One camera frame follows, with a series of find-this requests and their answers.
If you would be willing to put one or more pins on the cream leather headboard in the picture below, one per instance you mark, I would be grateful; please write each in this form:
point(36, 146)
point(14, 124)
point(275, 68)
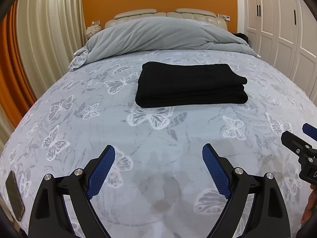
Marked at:
point(181, 13)

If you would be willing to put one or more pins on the black pants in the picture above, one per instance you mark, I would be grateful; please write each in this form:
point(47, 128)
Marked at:
point(161, 85)

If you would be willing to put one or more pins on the white bedside ornament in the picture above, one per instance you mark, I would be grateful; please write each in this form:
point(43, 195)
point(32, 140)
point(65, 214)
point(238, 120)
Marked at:
point(92, 30)

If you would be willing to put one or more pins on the orange curtain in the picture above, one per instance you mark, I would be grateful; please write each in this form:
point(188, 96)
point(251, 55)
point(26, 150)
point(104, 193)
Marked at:
point(17, 96)

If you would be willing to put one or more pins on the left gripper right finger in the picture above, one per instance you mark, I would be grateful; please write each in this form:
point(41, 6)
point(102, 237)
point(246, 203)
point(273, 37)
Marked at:
point(268, 215)

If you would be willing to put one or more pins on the butterfly print bed sheet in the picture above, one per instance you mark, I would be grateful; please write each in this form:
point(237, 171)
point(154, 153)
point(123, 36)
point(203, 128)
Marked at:
point(159, 185)

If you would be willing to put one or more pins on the white wardrobe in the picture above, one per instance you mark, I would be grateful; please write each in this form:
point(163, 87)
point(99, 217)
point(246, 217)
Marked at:
point(283, 33)

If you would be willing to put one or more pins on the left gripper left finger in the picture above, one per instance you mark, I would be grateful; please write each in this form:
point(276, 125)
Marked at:
point(49, 216)

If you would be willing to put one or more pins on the grey duvet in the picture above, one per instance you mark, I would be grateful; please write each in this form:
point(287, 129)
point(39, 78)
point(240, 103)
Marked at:
point(157, 33)

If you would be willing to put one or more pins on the cream curtain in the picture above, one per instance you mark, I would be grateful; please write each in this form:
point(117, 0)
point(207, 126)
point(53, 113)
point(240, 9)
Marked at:
point(48, 34)

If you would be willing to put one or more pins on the white wall switch panel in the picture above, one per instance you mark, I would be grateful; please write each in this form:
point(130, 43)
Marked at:
point(224, 17)

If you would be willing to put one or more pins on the black smartphone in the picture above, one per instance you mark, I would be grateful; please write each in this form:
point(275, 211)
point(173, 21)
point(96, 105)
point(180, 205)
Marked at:
point(14, 196)

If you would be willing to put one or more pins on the right hand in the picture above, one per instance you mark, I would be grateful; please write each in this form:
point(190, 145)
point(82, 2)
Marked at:
point(309, 209)

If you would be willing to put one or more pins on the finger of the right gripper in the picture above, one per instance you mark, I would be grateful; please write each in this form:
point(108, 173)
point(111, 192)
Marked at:
point(310, 131)
point(296, 144)

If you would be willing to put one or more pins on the black item on nightstand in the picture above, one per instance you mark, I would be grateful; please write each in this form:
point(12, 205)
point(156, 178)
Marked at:
point(241, 37)

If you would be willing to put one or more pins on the wall socket by lamp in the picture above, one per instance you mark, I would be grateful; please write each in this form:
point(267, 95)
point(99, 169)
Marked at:
point(96, 22)

